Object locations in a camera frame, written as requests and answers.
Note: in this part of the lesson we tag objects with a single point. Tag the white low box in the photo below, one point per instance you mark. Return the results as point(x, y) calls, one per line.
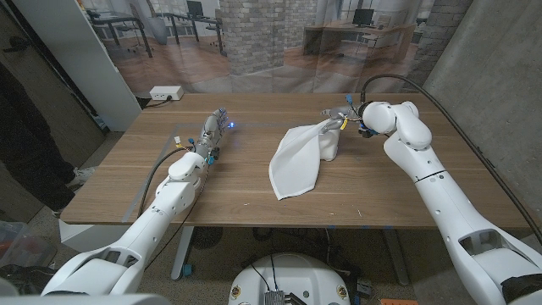
point(84, 239)

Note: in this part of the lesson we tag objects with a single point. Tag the black round fan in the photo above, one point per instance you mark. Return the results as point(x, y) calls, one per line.
point(206, 236)

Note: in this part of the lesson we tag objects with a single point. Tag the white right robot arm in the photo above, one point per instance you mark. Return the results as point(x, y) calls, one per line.
point(449, 207)

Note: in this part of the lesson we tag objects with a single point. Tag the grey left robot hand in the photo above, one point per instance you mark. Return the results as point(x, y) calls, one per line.
point(209, 133)

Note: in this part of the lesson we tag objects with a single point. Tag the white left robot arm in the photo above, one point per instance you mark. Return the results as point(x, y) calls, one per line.
point(148, 224)

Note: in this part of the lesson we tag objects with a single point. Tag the white table leg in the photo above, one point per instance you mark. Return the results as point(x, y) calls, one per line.
point(182, 250)

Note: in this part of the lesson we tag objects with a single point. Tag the clear plastic storage bin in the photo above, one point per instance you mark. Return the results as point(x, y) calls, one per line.
point(23, 247)

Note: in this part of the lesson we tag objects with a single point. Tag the orange flat object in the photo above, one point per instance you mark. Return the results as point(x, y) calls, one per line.
point(398, 302)

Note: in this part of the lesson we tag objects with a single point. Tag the person in dark trousers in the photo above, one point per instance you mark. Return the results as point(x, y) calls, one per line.
point(29, 156)

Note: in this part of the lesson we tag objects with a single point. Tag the printed office backdrop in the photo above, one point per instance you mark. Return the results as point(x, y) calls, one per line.
point(254, 42)

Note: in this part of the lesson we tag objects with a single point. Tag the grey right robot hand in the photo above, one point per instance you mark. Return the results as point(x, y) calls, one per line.
point(341, 114)

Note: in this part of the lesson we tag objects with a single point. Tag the white cloth towel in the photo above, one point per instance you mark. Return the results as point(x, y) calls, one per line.
point(296, 161)

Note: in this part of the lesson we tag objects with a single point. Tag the grey table leg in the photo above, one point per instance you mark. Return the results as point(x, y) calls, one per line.
point(396, 254)

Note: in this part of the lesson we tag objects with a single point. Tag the white robot torso base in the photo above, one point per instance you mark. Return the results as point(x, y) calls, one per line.
point(288, 279)

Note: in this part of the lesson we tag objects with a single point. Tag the white power strip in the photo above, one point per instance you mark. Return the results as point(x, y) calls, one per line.
point(166, 92)

